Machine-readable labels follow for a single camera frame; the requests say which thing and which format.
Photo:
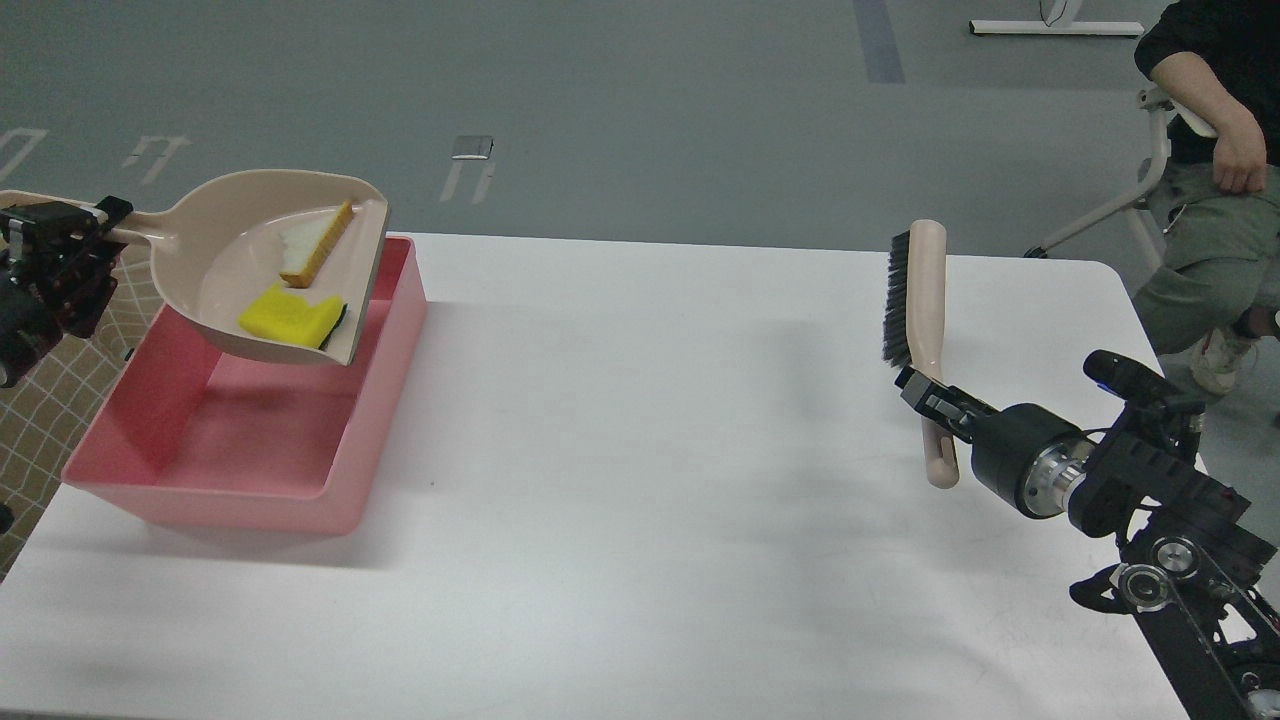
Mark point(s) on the seated person in green trousers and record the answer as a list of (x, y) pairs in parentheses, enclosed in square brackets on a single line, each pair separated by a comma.
[(1215, 293)]

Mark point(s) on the white table base bar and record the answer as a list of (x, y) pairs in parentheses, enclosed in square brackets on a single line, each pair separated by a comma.
[(1081, 28)]

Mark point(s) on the beige plastic dustpan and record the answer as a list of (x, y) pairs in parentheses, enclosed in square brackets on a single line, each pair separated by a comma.
[(218, 249)]

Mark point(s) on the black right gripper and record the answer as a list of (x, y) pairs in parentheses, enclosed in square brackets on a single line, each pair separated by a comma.
[(1025, 454)]

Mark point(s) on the beige checkered cloth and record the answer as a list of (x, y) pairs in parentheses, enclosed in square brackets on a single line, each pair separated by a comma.
[(45, 416)]

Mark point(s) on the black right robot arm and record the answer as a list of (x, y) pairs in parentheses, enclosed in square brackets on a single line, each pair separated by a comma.
[(1186, 569)]

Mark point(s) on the silver floor socket plate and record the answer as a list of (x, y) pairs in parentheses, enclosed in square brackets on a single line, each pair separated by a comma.
[(473, 148)]

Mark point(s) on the seated person's hand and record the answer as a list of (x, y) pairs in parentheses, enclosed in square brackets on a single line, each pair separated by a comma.
[(1240, 159)]

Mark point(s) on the pink plastic bin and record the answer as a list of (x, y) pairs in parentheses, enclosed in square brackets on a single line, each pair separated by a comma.
[(192, 436)]

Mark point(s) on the seated person's forearm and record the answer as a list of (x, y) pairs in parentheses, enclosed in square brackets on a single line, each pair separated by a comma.
[(1189, 80)]

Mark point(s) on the triangular toast slice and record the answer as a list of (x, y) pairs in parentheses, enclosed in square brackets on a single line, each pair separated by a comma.
[(307, 245)]

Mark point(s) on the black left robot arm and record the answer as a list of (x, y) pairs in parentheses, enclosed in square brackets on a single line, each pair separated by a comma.
[(18, 353)]

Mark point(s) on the yellow green sponge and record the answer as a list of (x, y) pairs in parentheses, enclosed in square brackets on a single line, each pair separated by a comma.
[(282, 316)]

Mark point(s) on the beige hand brush black bristles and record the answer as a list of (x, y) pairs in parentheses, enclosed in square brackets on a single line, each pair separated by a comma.
[(913, 335)]

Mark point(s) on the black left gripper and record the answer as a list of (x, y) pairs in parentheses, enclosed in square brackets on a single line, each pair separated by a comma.
[(58, 265)]

